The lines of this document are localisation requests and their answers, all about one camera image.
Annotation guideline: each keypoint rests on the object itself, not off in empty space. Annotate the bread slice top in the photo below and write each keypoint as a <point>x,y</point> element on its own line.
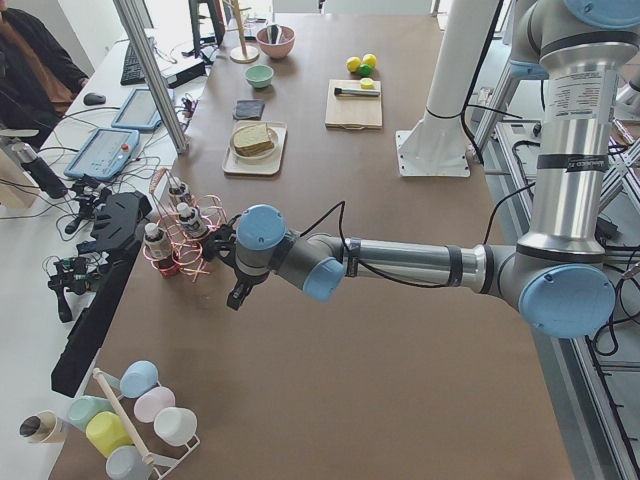
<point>252,136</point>

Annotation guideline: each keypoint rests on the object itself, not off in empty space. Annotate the white mint cup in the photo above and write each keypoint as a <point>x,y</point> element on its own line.
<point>175,425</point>

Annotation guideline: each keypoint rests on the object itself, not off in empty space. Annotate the green lime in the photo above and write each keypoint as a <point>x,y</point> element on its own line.
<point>364,70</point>

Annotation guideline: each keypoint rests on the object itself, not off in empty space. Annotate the grey folded cloth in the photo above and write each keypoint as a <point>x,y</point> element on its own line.
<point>248,109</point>

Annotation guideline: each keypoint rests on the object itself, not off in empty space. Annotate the white round plate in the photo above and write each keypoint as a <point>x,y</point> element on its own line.
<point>272,135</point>

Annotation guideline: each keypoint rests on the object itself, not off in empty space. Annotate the seated person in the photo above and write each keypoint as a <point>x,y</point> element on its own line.
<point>39,79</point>

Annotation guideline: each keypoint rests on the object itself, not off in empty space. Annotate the black water bottle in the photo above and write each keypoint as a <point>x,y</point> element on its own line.
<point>39,170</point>

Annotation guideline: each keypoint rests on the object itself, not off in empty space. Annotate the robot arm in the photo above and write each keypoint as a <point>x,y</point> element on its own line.
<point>553,276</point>

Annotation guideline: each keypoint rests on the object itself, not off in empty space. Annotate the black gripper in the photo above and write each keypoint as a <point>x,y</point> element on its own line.
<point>243,280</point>

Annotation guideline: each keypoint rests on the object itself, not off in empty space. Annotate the copper wire bottle rack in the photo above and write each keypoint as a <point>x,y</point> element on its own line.
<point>187,253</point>

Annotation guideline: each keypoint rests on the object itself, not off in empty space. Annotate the black keyboard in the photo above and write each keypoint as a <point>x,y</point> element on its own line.
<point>132,72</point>

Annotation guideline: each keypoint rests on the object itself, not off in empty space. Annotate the steel ice scoop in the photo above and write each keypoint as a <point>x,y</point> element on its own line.
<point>273,34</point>

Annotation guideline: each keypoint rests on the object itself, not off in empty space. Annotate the black computer mouse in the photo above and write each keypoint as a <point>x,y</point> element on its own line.
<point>94,99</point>

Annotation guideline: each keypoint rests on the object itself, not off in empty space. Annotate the tea bottle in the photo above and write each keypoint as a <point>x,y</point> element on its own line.
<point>193,223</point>
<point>180,194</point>
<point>160,249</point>

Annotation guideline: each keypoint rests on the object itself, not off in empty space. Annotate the steel cylinder tool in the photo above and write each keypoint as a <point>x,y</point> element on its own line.
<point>356,92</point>

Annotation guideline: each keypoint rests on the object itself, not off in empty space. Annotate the steel tumbler cup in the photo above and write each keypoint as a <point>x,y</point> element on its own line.
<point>43,427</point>

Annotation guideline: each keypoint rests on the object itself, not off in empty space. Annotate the teach pendant far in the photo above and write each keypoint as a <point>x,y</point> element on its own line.
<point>138,112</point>

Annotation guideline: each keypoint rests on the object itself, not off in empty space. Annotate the teach pendant near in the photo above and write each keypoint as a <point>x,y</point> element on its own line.
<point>104,154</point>

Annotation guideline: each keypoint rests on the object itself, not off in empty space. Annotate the cream rabbit tray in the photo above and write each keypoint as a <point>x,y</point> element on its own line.
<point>267,163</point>

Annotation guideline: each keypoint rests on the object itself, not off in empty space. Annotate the mint green bowl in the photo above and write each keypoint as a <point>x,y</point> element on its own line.
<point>259,76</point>

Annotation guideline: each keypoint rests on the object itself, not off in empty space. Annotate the teach pendant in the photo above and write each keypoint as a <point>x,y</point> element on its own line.
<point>104,154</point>
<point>138,112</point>

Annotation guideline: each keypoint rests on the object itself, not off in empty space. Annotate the wooden cutting board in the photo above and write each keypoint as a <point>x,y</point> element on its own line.
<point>353,112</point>

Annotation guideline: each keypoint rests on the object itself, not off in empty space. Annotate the aluminium frame post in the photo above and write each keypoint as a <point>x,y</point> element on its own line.
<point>132,23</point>

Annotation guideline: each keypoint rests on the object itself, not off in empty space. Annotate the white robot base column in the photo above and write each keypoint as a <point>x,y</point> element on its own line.
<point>437,144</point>

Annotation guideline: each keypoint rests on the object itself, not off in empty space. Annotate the green cup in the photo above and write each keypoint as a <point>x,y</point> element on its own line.
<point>84,408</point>

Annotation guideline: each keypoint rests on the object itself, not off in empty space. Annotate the pink cup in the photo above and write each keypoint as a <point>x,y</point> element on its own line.
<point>149,404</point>

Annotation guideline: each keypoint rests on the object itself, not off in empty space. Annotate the grey blue cup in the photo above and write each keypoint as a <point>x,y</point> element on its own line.
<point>125,463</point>

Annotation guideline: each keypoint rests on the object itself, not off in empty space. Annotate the wooden mug tree stand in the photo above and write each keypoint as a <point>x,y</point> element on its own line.
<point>243,53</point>

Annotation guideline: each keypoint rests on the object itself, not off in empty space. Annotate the yellow cup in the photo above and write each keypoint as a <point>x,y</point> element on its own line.
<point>106,433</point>

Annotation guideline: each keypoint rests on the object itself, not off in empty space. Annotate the light blue cup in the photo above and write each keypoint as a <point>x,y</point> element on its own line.
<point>140,377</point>

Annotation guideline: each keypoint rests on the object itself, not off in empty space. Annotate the pink bowl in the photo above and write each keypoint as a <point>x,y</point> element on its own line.
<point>278,51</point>

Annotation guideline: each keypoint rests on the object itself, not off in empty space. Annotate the half lemon slice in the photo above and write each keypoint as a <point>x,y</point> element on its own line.
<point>367,83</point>

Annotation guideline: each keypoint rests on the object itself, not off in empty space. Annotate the yellow lemon near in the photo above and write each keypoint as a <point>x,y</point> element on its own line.
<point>370,59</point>

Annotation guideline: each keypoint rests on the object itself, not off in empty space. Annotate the white wire cup rack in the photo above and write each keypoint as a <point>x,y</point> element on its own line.
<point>164,465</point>

